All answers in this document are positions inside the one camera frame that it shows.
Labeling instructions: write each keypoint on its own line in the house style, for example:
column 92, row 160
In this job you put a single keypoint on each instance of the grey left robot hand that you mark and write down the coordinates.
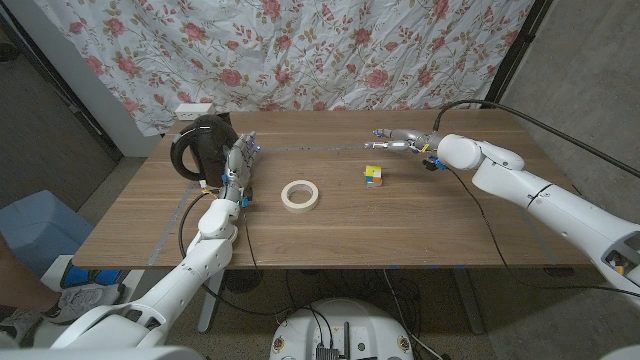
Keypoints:
column 239, row 167

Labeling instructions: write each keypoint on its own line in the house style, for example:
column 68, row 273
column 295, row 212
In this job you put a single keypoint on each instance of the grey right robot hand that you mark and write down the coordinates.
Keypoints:
column 410, row 140

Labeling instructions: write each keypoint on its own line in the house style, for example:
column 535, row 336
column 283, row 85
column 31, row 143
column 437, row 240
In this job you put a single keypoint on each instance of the multicoloured Rubik's cube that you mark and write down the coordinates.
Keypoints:
column 373, row 175

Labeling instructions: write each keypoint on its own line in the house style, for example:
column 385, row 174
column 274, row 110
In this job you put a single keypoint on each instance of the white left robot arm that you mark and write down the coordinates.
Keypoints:
column 190, row 270

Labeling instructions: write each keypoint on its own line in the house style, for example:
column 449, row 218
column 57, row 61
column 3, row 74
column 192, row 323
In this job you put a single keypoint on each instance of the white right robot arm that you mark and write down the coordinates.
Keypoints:
column 560, row 210

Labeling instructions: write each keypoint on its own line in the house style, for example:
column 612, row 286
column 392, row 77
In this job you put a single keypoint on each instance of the black electric kettle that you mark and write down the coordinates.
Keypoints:
column 205, row 145

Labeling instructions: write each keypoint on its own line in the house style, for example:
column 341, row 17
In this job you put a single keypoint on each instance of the beige masking tape roll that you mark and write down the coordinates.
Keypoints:
column 300, row 207

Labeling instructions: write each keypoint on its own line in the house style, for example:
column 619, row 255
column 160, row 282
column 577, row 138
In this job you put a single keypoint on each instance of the white power strip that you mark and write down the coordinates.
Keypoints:
column 192, row 111

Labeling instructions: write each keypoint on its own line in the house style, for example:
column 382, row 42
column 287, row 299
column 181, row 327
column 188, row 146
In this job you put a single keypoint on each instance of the black round floor disc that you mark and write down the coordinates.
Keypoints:
column 245, row 280

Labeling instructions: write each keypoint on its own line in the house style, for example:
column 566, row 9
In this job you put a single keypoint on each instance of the white floral backdrop cloth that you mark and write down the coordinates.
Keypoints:
column 300, row 50

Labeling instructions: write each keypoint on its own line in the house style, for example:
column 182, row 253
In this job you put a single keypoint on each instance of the black backdrop pole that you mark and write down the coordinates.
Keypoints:
column 515, row 50

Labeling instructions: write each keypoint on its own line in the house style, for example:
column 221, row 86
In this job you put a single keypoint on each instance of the white table leg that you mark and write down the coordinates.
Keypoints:
column 210, row 310

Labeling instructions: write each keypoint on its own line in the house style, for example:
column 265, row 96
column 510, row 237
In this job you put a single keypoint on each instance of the white robot torso base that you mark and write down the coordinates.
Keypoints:
column 300, row 330

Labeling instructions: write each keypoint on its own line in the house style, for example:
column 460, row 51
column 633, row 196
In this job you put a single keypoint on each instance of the grey table leg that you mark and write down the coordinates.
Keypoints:
column 470, row 305

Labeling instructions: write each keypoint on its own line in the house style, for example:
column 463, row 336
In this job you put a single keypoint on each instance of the blue black floor pad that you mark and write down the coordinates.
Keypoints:
column 75, row 277

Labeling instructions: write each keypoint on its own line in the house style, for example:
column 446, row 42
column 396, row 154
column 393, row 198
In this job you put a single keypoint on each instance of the grey sneaker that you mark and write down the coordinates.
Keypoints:
column 82, row 300
column 17, row 322

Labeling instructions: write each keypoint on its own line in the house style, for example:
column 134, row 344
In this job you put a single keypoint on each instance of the blue-grey storage box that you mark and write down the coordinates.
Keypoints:
column 35, row 225

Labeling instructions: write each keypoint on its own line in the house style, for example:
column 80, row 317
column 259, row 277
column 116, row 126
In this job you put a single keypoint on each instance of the white floor platform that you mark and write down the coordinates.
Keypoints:
column 52, row 270

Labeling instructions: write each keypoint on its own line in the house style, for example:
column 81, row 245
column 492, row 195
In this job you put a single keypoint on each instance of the white robot chest cover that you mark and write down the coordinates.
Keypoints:
column 100, row 355

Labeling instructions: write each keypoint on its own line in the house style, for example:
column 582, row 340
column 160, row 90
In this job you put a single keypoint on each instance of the brown wooden surface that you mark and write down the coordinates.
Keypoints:
column 20, row 280

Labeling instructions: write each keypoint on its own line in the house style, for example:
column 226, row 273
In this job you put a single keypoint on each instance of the black door frame rail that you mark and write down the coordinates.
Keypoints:
column 47, row 65

